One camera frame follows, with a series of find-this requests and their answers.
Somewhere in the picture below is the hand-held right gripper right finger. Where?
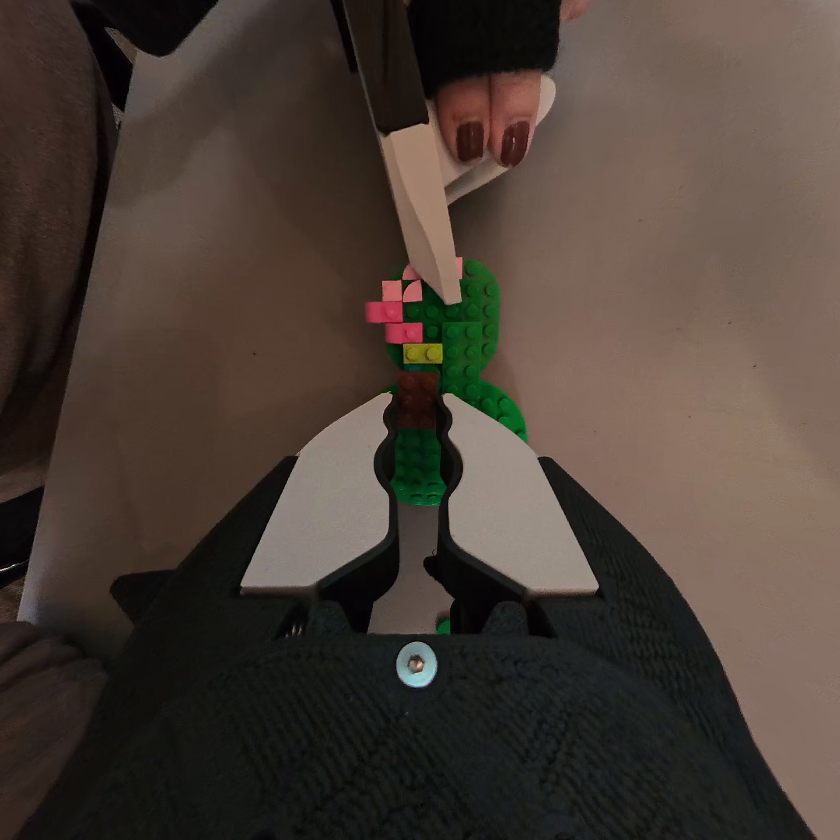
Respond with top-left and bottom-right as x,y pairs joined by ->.
425,392 -> 601,626

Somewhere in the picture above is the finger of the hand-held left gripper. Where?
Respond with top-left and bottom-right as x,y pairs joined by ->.
379,121 -> 465,307

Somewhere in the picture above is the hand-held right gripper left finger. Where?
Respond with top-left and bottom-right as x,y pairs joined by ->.
239,392 -> 400,631

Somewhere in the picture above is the green lego build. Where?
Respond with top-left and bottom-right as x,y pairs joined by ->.
364,258 -> 529,509

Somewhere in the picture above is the brown lego brick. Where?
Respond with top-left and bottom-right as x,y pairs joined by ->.
396,373 -> 439,431

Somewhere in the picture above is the person's left hand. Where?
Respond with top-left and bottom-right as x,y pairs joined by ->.
436,71 -> 540,168

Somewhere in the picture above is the person's grey-brown clothing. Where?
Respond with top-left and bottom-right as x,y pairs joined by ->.
0,0 -> 135,840

